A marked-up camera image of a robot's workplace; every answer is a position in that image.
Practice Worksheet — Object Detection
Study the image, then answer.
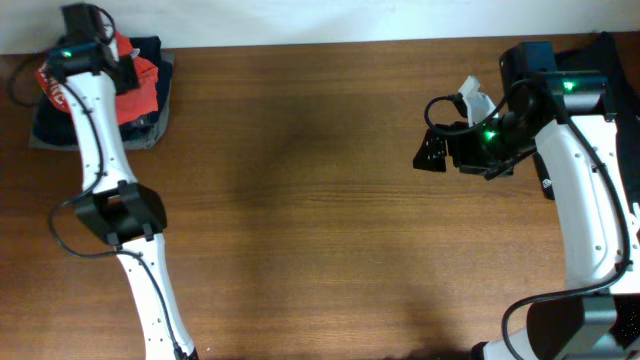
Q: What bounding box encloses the red polo shirt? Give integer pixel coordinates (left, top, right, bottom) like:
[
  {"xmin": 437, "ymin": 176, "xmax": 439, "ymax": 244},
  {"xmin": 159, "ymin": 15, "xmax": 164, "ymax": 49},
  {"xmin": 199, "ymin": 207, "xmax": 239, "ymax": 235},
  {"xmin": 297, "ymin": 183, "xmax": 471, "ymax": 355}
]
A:
[{"xmin": 34, "ymin": 32, "xmax": 160, "ymax": 125}]

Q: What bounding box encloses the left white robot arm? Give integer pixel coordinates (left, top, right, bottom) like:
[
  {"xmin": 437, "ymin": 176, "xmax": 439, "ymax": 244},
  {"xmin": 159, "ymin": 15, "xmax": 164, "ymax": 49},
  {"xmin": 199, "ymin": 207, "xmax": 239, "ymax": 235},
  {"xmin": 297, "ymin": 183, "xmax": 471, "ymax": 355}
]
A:
[{"xmin": 47, "ymin": 42, "xmax": 198, "ymax": 360}]

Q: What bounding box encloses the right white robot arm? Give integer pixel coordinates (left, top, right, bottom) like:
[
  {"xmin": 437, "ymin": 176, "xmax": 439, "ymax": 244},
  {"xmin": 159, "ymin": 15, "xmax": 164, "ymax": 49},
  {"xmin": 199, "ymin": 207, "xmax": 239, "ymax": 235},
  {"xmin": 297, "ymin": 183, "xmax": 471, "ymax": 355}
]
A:
[{"xmin": 413, "ymin": 68, "xmax": 639, "ymax": 359}]

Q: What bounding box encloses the folded grey garment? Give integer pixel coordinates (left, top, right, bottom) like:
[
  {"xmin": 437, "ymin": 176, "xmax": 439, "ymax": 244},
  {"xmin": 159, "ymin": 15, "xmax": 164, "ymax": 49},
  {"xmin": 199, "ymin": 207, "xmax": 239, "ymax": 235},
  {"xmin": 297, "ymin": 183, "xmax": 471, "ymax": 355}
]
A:
[{"xmin": 28, "ymin": 51, "xmax": 176, "ymax": 152}]

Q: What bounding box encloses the folded navy blue garment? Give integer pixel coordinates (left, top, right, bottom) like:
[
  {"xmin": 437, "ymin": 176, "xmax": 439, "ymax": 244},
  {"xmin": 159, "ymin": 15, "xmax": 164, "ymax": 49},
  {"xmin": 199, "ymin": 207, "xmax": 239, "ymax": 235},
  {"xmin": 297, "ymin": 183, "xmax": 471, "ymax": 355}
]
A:
[{"xmin": 31, "ymin": 34, "xmax": 175, "ymax": 146}]

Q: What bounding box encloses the black printed t-shirt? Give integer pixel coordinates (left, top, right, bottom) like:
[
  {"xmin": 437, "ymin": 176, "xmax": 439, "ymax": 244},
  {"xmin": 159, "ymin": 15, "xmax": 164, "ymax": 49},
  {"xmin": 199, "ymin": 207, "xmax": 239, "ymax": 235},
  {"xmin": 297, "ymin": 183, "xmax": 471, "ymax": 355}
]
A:
[{"xmin": 555, "ymin": 32, "xmax": 639, "ymax": 207}]

